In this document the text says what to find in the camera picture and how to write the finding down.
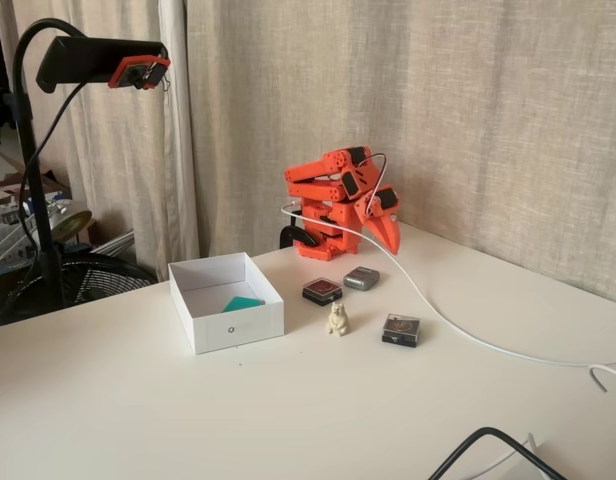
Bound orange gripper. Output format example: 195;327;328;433
352;184;404;257

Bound teal green box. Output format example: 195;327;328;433
220;295;266;315

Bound white cardboard bin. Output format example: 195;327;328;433
167;251;286;356

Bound grey small case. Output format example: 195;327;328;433
342;265;380;291

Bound black box red lid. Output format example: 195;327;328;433
302;278;338;302

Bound black table clamp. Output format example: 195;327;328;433
279;224;319;250

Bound black box clear lid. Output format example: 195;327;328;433
381;313;422;349

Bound cream bear figurine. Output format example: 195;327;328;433
325;301;353;338

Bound beige wide curtain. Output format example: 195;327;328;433
186;0;616;307

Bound black floor fan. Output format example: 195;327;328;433
57;252;159;306

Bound silver desk lamp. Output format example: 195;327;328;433
47;198;93;240

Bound brown cardboard box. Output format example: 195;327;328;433
0;169;73;211

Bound black phone holder bar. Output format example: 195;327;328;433
35;35;169;94

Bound black gooseneck stand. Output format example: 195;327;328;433
11;18;89;309

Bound robot servo wire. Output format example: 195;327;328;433
361;152;390;211

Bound long white cable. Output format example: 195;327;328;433
280;199;616;369

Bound thick black cable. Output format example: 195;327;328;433
427;426;569;480

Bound short white cable end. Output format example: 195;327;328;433
588;366;616;393

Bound overhead camera on black stand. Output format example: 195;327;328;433
0;0;200;281

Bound orange camera module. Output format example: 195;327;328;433
107;56;172;92

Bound black camera cable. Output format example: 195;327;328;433
0;79;87;334

